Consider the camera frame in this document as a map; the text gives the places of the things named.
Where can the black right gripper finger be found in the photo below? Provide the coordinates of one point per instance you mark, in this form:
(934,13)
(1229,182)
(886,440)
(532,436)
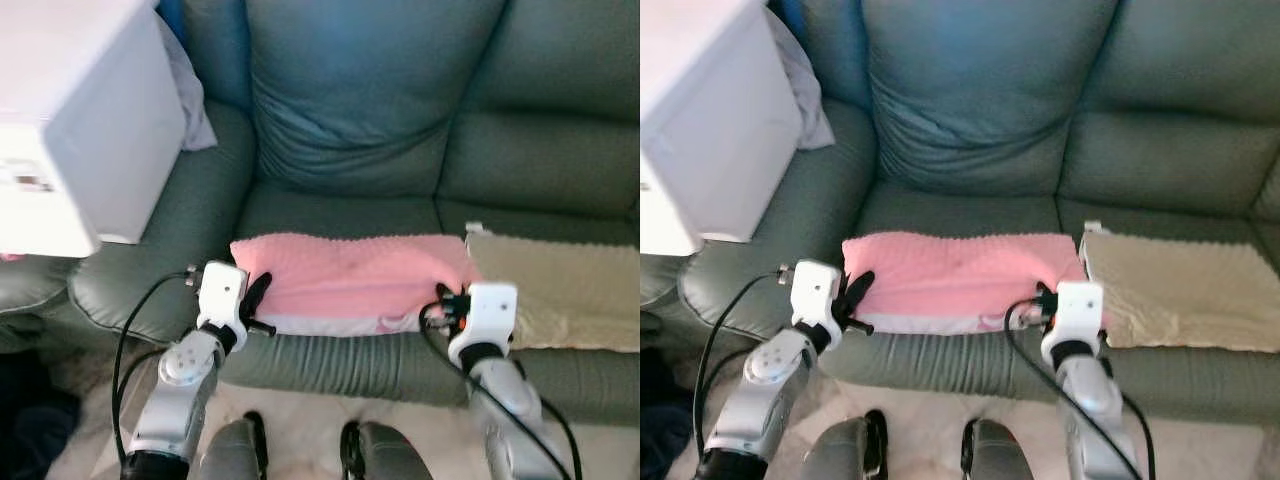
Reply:
(1039,290)
(441,291)

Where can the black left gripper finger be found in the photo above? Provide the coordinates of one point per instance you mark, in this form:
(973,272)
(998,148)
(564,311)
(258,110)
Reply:
(860,326)
(258,295)
(264,327)
(858,293)

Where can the pink bumpy pillow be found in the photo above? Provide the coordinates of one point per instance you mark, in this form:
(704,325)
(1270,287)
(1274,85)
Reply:
(350,275)
(960,275)

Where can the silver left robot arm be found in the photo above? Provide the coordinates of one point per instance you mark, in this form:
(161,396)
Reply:
(765,390)
(180,390)

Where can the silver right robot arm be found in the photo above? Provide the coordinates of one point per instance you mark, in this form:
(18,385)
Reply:
(1085,390)
(510,390)

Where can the beige bumpy pillow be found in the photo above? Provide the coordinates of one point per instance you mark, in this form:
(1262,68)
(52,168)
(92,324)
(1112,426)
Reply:
(570,290)
(1190,290)

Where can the green leather sofa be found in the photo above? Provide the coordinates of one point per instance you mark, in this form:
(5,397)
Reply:
(350,100)
(970,100)

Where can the silver left robot leg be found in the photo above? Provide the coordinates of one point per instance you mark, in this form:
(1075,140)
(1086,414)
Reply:
(845,450)
(235,450)

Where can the silver robot leg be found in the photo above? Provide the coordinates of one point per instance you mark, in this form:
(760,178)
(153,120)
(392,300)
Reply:
(1000,455)
(235,450)
(385,455)
(845,450)

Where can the silver right robot leg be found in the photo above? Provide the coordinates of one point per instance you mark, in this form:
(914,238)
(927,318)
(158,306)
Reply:
(1000,455)
(385,455)

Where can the grey cloth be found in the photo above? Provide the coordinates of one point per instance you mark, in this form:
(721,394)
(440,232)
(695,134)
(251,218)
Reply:
(812,105)
(195,110)

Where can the white box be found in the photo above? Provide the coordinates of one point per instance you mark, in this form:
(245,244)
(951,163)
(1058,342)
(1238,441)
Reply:
(80,120)
(710,120)

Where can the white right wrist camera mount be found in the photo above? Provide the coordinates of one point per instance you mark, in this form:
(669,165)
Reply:
(492,308)
(1078,308)

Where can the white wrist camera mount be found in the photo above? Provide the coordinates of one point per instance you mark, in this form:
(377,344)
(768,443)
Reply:
(1078,308)
(492,308)
(815,290)
(220,290)

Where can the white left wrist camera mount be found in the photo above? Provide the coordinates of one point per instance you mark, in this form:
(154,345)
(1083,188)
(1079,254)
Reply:
(220,290)
(815,290)

